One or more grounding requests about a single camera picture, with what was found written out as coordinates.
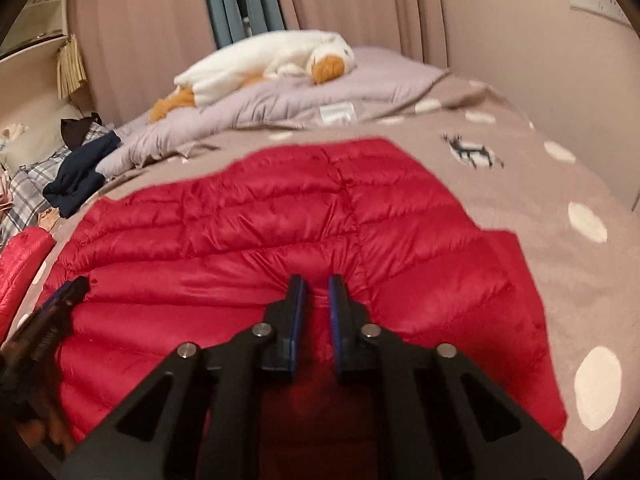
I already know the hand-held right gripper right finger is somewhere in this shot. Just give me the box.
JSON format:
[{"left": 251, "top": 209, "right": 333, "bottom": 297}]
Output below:
[{"left": 327, "top": 274, "right": 585, "bottom": 480}]

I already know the plaid blanket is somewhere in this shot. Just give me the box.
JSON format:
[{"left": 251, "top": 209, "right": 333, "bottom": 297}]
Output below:
[{"left": 0, "top": 122, "right": 113, "bottom": 246}]

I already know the beige pillow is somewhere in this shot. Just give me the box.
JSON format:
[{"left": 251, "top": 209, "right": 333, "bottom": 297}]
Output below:
[{"left": 0, "top": 102, "right": 83, "bottom": 171}]

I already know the white wall power strip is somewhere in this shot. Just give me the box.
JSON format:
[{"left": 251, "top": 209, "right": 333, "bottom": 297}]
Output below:
[{"left": 567, "top": 0, "right": 633, "bottom": 26}]

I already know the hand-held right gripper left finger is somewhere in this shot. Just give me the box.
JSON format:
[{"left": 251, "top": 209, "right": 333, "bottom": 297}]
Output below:
[{"left": 60, "top": 274, "right": 308, "bottom": 480}]

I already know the beige fringed hanging cloth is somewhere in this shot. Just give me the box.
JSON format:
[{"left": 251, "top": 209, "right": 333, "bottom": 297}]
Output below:
[{"left": 56, "top": 35, "right": 88, "bottom": 101}]

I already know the grey duvet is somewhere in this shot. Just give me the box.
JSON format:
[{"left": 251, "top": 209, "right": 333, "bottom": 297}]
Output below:
[{"left": 95, "top": 46, "right": 451, "bottom": 173}]

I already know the navy garment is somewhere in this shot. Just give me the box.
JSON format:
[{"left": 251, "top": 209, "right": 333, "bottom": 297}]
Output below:
[{"left": 42, "top": 131, "right": 123, "bottom": 219}]

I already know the peach garment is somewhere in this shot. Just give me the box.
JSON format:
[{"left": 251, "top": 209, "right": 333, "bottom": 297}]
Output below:
[{"left": 40, "top": 207, "right": 66, "bottom": 233}]

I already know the red puffer jacket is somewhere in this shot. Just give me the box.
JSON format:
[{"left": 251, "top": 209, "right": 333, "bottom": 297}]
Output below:
[
  {"left": 42, "top": 137, "right": 568, "bottom": 480},
  {"left": 0, "top": 226, "right": 56, "bottom": 341}
]

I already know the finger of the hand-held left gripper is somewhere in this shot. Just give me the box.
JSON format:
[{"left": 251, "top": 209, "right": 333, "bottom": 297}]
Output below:
[{"left": 15, "top": 276, "right": 91, "bottom": 341}]

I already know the pink curtain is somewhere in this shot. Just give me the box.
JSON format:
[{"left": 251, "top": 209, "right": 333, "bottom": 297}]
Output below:
[
  {"left": 280, "top": 0, "right": 451, "bottom": 68},
  {"left": 67, "top": 0, "right": 221, "bottom": 128}
]

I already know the dark brown garment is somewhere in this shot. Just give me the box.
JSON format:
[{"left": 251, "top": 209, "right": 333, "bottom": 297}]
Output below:
[{"left": 61, "top": 116, "right": 103, "bottom": 151}]

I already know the white goose plush toy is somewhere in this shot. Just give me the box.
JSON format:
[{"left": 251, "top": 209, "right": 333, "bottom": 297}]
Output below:
[{"left": 149, "top": 30, "right": 357, "bottom": 123}]

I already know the white shelf unit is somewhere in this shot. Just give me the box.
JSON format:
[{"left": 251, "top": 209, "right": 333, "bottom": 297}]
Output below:
[{"left": 0, "top": 0, "right": 71, "bottom": 76}]

